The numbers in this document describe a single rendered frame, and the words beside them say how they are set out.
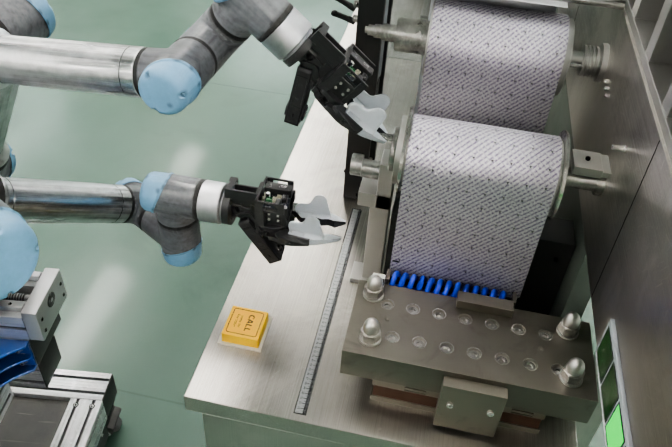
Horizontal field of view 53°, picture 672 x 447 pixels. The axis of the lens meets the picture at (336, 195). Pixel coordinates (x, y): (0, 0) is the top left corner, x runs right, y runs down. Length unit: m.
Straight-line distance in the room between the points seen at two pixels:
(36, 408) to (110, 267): 0.77
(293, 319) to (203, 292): 1.30
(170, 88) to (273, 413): 0.56
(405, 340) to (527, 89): 0.50
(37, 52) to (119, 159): 2.18
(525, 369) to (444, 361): 0.13
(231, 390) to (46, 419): 0.97
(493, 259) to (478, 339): 0.14
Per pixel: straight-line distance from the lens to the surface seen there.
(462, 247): 1.18
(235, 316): 1.29
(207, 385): 1.24
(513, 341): 1.18
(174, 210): 1.23
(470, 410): 1.15
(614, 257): 1.05
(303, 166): 1.67
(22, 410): 2.15
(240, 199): 1.19
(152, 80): 0.98
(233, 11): 1.05
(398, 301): 1.19
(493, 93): 1.28
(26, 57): 1.12
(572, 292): 1.28
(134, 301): 2.60
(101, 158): 3.29
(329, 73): 1.06
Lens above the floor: 1.91
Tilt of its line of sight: 40 degrees down
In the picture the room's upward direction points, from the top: 4 degrees clockwise
